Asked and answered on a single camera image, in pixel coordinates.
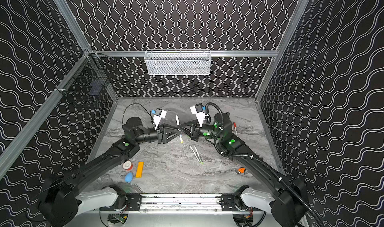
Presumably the white wire mesh basket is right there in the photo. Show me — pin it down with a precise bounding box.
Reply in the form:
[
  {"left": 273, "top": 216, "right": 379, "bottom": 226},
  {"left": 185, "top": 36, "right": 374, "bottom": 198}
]
[{"left": 144, "top": 49, "right": 212, "bottom": 76}]

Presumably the black wire mesh basket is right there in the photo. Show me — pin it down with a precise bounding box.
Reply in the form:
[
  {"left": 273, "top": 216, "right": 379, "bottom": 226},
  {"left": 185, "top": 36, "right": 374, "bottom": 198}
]
[{"left": 59, "top": 49, "right": 117, "bottom": 109}]

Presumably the yellow rectangular block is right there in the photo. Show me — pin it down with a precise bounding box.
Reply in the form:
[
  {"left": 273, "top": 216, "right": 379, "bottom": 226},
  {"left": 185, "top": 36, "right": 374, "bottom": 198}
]
[{"left": 136, "top": 161, "right": 144, "bottom": 178}]

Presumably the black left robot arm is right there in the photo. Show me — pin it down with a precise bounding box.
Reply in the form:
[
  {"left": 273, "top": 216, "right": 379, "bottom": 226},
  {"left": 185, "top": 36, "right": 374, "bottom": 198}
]
[{"left": 37, "top": 117, "right": 181, "bottom": 227}]

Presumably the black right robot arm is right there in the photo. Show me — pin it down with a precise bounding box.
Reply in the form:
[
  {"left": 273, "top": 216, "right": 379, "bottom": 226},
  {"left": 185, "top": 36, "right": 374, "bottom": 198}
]
[{"left": 178, "top": 102, "right": 324, "bottom": 227}]

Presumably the white pen green end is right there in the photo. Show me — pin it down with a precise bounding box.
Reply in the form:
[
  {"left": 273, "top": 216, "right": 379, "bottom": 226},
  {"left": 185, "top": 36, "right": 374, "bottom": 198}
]
[{"left": 194, "top": 145, "right": 204, "bottom": 164}]

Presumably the red white tape roll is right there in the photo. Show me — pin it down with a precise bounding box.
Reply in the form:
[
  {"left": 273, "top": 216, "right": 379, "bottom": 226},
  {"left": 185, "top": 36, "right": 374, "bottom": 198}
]
[{"left": 122, "top": 161, "right": 133, "bottom": 171}]

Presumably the white pen red cap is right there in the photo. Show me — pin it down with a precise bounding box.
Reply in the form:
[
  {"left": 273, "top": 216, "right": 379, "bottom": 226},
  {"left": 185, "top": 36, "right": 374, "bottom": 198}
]
[{"left": 233, "top": 122, "right": 238, "bottom": 135}]

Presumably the white pen green tip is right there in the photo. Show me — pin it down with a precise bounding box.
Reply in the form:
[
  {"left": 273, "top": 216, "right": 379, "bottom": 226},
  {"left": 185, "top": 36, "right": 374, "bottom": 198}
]
[{"left": 190, "top": 145, "right": 201, "bottom": 163}]

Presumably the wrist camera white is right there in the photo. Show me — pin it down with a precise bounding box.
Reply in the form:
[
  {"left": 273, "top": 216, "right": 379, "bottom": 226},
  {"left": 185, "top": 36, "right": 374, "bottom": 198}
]
[
  {"left": 190, "top": 103, "right": 207, "bottom": 127},
  {"left": 151, "top": 108, "right": 167, "bottom": 129}
]

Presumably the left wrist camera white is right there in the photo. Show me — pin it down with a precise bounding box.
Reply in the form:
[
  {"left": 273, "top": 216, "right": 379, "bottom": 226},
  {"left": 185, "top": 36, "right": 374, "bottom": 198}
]
[{"left": 151, "top": 108, "right": 167, "bottom": 129}]

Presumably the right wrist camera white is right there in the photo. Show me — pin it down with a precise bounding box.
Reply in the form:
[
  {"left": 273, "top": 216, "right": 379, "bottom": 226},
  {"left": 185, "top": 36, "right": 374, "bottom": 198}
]
[{"left": 190, "top": 103, "right": 207, "bottom": 127}]

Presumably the blue egg-shaped sponge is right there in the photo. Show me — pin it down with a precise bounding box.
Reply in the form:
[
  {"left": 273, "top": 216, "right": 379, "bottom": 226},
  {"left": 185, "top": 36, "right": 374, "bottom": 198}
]
[{"left": 124, "top": 172, "right": 134, "bottom": 183}]

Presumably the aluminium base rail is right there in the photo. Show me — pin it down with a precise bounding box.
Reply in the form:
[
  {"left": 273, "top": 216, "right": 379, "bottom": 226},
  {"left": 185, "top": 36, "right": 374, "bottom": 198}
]
[{"left": 59, "top": 192, "right": 304, "bottom": 213}]

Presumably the white pen yellow tip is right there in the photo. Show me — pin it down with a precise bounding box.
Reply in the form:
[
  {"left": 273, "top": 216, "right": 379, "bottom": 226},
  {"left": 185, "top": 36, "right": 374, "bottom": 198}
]
[{"left": 176, "top": 115, "right": 184, "bottom": 144}]

